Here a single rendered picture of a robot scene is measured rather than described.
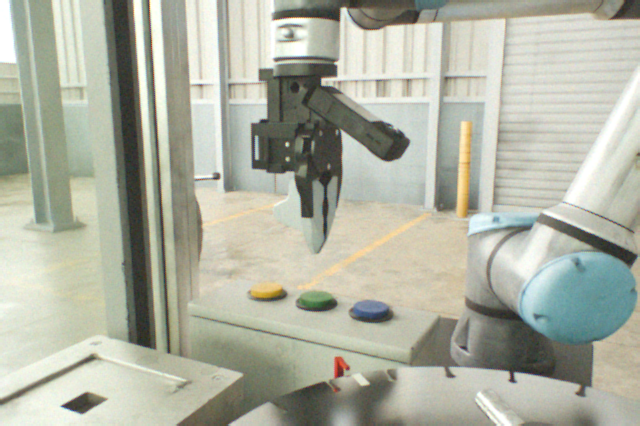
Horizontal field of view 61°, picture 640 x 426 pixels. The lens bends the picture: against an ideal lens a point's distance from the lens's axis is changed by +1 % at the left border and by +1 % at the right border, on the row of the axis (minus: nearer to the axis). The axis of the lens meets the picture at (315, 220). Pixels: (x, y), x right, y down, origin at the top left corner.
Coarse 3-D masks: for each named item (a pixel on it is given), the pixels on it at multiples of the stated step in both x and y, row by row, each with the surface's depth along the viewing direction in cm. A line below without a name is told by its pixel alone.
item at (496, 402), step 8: (480, 392) 24; (488, 392) 24; (480, 400) 24; (488, 400) 24; (496, 400) 24; (480, 408) 24; (488, 408) 24; (496, 408) 23; (504, 408) 23; (488, 416) 24; (496, 416) 23; (504, 416) 23; (512, 416) 22; (496, 424) 23; (504, 424) 22; (512, 424) 22; (520, 424) 21; (528, 424) 21; (536, 424) 21; (544, 424) 21
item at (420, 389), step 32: (320, 384) 35; (352, 384) 35; (384, 384) 35; (416, 384) 35; (448, 384) 35; (480, 384) 35; (512, 384) 35; (544, 384) 35; (576, 384) 35; (256, 416) 31; (288, 416) 31; (320, 416) 31; (352, 416) 31; (384, 416) 31; (416, 416) 31; (448, 416) 31; (480, 416) 31; (544, 416) 31; (576, 416) 31; (608, 416) 31
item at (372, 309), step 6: (366, 300) 62; (372, 300) 62; (354, 306) 60; (360, 306) 60; (366, 306) 60; (372, 306) 60; (378, 306) 60; (384, 306) 60; (354, 312) 60; (360, 312) 59; (366, 312) 59; (372, 312) 59; (378, 312) 59; (384, 312) 59; (372, 318) 59
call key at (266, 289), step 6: (264, 282) 69; (270, 282) 69; (252, 288) 66; (258, 288) 66; (264, 288) 66; (270, 288) 66; (276, 288) 66; (282, 288) 67; (252, 294) 66; (258, 294) 65; (264, 294) 65; (270, 294) 65; (276, 294) 66
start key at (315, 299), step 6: (306, 294) 64; (312, 294) 64; (318, 294) 64; (324, 294) 64; (330, 294) 64; (300, 300) 63; (306, 300) 62; (312, 300) 62; (318, 300) 62; (324, 300) 62; (330, 300) 63; (306, 306) 62; (312, 306) 62; (318, 306) 62; (324, 306) 62
